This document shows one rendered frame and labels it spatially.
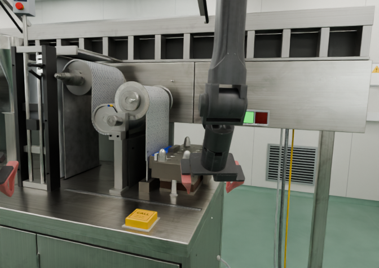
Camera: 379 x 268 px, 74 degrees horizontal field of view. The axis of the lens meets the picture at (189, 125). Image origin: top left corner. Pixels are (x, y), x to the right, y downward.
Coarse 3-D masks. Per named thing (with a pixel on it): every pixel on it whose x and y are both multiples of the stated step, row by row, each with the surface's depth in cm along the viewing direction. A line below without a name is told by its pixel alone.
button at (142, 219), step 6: (138, 210) 76; (144, 210) 76; (132, 216) 72; (138, 216) 73; (144, 216) 73; (150, 216) 73; (156, 216) 75; (126, 222) 71; (132, 222) 71; (138, 222) 70; (144, 222) 70; (150, 222) 71; (144, 228) 70
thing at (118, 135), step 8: (120, 112) 95; (120, 120) 93; (128, 120) 96; (120, 128) 95; (128, 128) 97; (112, 136) 93; (120, 136) 92; (128, 136) 97; (120, 144) 95; (120, 152) 95; (120, 160) 95; (120, 168) 96; (120, 176) 96; (120, 184) 97; (112, 192) 95; (120, 192) 94
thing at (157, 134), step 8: (160, 112) 108; (168, 112) 117; (152, 120) 100; (160, 120) 108; (168, 120) 118; (152, 128) 101; (160, 128) 109; (168, 128) 118; (152, 136) 101; (160, 136) 109; (168, 136) 119; (152, 144) 102; (160, 144) 110; (168, 144) 120; (152, 152) 102
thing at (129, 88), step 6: (126, 90) 96; (132, 90) 95; (138, 90) 95; (120, 96) 97; (144, 96) 94; (120, 102) 97; (144, 102) 94; (120, 108) 97; (138, 108) 95; (132, 114) 96
